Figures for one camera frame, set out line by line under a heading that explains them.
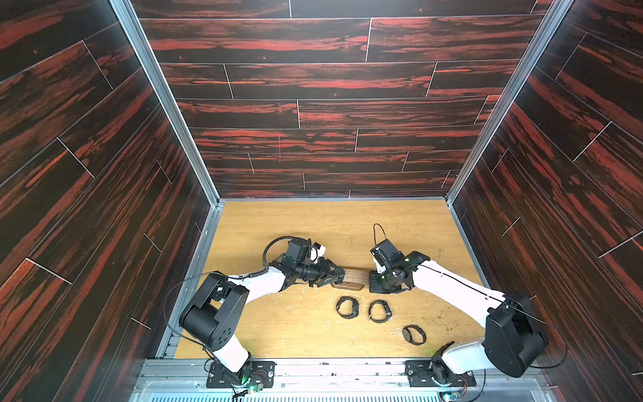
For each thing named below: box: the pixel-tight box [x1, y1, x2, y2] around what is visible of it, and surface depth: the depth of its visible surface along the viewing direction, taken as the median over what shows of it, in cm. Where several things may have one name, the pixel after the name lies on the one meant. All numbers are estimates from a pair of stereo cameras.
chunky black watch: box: [335, 295, 360, 320], surface depth 86 cm
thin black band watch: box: [402, 324, 427, 346], surface depth 82 cm
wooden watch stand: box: [330, 268, 371, 291], surface depth 89 cm
